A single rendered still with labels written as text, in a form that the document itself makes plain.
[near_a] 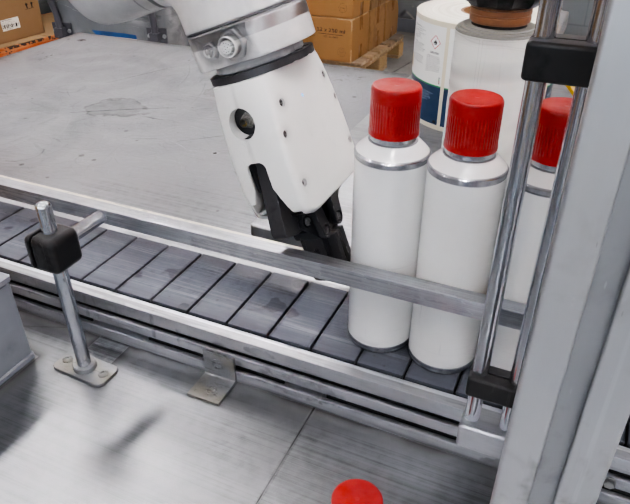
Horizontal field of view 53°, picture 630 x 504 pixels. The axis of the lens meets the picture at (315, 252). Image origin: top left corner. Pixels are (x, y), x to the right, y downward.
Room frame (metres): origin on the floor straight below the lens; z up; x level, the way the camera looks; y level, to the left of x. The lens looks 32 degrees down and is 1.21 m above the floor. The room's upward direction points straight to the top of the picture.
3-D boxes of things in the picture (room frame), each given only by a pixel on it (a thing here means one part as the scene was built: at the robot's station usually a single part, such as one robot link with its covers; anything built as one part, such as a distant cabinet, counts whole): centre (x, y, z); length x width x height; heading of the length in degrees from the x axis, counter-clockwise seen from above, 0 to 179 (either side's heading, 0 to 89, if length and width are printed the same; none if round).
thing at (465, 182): (0.37, -0.10, 0.98); 0.05 x 0.05 x 0.20
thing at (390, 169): (0.40, -0.05, 0.98); 0.05 x 0.05 x 0.20
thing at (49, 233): (0.43, 0.19, 0.91); 0.07 x 0.03 x 0.16; 156
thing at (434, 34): (0.91, -0.24, 0.95); 0.20 x 0.20 x 0.14
